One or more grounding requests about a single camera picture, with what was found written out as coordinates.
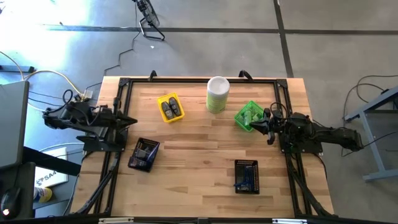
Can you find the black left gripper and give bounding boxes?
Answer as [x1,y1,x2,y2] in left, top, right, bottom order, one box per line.
[107,96,138,140]

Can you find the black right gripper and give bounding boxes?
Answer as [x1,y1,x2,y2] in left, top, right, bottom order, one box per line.
[249,108,292,146]

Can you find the grey deodorant stick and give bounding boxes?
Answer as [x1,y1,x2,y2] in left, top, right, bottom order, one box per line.
[169,96,182,118]
[161,101,174,121]

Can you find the green plastic basket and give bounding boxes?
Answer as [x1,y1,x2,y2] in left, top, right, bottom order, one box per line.
[233,100,265,133]

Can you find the yellow plastic basket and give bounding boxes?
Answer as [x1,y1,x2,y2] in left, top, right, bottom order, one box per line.
[156,92,186,124]

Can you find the black plastic basket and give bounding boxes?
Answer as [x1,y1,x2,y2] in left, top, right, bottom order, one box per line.
[127,138,161,173]
[234,159,261,195]

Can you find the green disinfecting wipes canister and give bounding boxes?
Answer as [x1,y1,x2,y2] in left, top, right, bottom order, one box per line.
[206,76,231,114]

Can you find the black side desk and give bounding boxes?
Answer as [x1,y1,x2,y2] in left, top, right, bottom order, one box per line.
[0,146,82,219]

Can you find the white printed box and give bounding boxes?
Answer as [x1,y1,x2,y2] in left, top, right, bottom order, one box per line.
[34,147,69,189]

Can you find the silver aluminium strut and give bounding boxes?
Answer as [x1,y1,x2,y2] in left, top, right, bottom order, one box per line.
[272,218,308,224]

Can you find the white aluminium strut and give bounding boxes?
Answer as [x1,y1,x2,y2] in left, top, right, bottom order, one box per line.
[98,217,135,224]

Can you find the yellow and blue can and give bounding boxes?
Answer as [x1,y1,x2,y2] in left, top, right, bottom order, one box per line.
[33,186,53,203]

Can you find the black floor bar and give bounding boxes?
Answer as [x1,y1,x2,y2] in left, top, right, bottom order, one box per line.
[0,65,35,73]

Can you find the black computer mouse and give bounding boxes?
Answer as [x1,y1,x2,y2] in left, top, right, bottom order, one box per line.
[1,186,22,220]

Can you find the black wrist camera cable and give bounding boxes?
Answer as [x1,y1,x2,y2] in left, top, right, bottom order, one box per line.
[88,105,108,125]
[269,101,289,121]

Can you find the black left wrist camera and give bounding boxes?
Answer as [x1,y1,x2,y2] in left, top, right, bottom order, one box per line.
[95,104,109,122]

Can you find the black fan power cable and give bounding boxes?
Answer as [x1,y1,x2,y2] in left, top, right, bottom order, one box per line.
[85,2,141,91]

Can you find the cream floor cable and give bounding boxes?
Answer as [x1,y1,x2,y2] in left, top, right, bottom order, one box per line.
[0,50,86,98]

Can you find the black floor cable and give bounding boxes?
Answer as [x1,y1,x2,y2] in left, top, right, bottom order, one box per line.
[341,82,398,158]
[355,73,398,104]

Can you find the black wire floor fan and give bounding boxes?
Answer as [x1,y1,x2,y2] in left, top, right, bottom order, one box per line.
[132,0,166,42]

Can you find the grey metal desk frame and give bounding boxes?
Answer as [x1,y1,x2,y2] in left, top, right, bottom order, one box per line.
[343,86,398,183]

